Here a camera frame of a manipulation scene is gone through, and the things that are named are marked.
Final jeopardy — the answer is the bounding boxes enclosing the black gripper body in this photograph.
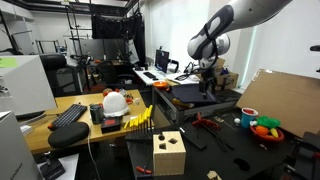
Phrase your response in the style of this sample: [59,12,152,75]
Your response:
[199,67,217,84]

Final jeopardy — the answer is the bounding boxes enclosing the white dome shaped object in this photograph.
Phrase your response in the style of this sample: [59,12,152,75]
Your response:
[102,91,131,118]

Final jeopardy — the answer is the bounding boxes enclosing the brown round object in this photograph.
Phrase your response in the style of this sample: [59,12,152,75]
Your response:
[102,87,114,98]

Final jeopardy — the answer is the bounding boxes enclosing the dark blue bin lid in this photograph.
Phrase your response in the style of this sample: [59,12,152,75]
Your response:
[170,83,218,104]

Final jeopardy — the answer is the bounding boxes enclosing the brown cardboard box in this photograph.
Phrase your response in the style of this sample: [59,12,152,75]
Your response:
[213,58,240,92]

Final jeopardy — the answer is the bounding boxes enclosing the white paper sheets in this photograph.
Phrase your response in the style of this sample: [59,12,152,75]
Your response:
[164,70,202,85]

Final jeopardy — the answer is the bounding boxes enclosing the orange bowl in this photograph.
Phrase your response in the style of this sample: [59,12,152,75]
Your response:
[153,80,169,90]

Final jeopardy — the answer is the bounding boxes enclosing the blue cup red inside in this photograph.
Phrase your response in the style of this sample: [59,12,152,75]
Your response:
[240,107,259,129]

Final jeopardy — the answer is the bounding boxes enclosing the black wedge hex key stand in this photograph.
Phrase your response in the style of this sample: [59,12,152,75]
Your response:
[179,124,208,151]

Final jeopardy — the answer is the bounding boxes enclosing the white desk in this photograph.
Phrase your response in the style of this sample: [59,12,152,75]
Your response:
[132,65,203,87]

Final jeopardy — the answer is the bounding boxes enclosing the small black keyboard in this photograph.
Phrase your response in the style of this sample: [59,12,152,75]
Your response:
[142,71,158,81]

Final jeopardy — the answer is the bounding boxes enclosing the orange toy fruit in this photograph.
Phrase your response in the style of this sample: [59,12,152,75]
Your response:
[255,125,270,136]

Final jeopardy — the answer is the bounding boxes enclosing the green toy vegetable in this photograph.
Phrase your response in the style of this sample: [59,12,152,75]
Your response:
[256,115,282,130]

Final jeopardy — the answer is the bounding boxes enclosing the large cardboard sheet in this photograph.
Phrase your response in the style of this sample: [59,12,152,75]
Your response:
[235,68,320,139]

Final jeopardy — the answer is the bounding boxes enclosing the red toy bowl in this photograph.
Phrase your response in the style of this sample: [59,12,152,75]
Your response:
[249,124,286,143]

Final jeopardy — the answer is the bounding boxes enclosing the clear plastic bag clutter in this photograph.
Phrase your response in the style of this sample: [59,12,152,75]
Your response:
[118,89,143,106]

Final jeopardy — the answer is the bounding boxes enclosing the black stand of yellow keys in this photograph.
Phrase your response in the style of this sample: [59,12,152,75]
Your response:
[124,127,158,143]

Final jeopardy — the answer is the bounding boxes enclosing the wooden shape sorter box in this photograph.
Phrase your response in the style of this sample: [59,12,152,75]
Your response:
[152,130,187,177]

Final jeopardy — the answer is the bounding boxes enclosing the black office chair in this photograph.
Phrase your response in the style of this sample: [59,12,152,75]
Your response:
[39,53,83,98]
[96,60,135,90]

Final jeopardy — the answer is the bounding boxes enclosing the small rectangular box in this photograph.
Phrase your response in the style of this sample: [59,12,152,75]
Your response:
[100,116,122,134]

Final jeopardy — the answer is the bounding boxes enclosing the black curtain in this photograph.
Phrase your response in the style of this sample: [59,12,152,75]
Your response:
[91,13,147,65]

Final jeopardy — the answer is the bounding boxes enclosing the dark mug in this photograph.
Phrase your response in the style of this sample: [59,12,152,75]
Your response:
[89,103,105,125]

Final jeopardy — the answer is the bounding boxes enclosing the wooden desk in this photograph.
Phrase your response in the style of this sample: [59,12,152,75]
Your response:
[24,89,148,155]

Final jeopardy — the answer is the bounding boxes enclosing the black ladder shelf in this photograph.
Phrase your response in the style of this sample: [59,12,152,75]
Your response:
[64,0,93,58]

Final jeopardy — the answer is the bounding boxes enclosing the black computer keyboard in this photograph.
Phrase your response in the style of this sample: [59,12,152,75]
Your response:
[48,103,89,132]

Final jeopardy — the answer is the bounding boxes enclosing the black oval cushion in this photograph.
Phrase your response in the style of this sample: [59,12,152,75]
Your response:
[47,121,91,149]

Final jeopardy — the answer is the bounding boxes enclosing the white flat board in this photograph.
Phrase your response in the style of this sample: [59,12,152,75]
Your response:
[36,153,80,180]

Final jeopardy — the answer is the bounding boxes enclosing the black joystick device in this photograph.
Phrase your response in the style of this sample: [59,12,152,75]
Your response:
[39,151,67,180]

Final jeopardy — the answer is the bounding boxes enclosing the large white monitor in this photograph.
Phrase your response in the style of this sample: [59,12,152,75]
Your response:
[0,54,58,117]

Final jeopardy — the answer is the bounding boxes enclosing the green sticky note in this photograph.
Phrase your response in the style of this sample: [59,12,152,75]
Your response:
[0,57,18,69]

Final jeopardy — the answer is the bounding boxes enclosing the grey equipment case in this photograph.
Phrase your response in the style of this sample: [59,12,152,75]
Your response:
[0,110,44,180]

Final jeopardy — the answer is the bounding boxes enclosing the brown handled tool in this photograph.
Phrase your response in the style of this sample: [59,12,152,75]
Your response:
[171,97,195,110]

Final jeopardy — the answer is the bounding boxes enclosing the white cable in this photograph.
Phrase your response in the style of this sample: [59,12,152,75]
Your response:
[87,131,102,180]

